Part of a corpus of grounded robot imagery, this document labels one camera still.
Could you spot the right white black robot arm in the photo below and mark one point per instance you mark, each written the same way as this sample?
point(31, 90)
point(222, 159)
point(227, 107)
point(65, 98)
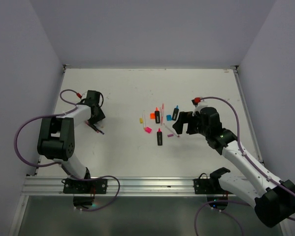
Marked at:
point(272, 199)

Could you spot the black orange highlighter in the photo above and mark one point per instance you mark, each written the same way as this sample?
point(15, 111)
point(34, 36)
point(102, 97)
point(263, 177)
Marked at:
point(157, 116)

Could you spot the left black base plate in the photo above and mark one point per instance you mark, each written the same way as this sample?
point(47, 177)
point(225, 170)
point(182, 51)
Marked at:
point(72, 186)

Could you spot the black blue highlighter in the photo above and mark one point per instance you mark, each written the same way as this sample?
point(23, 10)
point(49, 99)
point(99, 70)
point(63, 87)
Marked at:
point(175, 113)

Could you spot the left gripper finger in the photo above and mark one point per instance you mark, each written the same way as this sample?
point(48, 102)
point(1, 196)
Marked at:
point(98, 114)
point(93, 119)

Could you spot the dark pen with red tip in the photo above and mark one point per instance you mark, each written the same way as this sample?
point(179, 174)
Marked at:
point(93, 127)

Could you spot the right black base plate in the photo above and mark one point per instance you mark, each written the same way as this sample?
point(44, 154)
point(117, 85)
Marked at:
point(208, 186)

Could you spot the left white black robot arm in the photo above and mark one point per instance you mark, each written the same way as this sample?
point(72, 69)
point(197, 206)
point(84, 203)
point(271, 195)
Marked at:
point(56, 139)

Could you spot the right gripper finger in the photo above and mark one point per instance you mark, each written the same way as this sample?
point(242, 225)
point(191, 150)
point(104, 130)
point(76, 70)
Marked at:
point(183, 118)
point(194, 125)

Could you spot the pink translucent highlighter pen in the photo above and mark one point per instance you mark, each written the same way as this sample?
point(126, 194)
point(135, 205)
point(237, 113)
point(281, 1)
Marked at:
point(162, 114)

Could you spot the aluminium mounting rail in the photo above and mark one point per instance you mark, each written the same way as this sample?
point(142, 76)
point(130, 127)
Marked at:
point(124, 187)

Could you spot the white yellow pen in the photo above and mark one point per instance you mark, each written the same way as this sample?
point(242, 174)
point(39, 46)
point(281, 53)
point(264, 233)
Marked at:
point(144, 120)

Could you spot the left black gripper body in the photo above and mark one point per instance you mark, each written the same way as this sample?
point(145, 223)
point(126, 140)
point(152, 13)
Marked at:
point(97, 105)

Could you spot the blue highlighter cap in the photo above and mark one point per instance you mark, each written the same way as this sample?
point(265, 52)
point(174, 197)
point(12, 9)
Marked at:
point(168, 118)

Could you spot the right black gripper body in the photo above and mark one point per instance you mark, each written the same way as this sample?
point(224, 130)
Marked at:
point(206, 130)

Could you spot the white pen pink cap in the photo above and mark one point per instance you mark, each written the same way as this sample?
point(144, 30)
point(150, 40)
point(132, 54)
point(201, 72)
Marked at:
point(171, 131)

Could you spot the orange highlighter cap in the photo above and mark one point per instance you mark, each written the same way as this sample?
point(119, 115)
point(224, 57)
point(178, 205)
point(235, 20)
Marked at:
point(152, 116)

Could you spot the black marker pen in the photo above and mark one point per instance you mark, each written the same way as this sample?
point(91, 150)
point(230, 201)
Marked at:
point(159, 137)

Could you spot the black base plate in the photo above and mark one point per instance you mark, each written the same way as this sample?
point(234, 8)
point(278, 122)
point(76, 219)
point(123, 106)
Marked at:
point(72, 186)
point(208, 186)

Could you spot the pink highlighter cap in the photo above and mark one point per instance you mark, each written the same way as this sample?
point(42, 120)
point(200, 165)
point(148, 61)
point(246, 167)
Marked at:
point(148, 129)

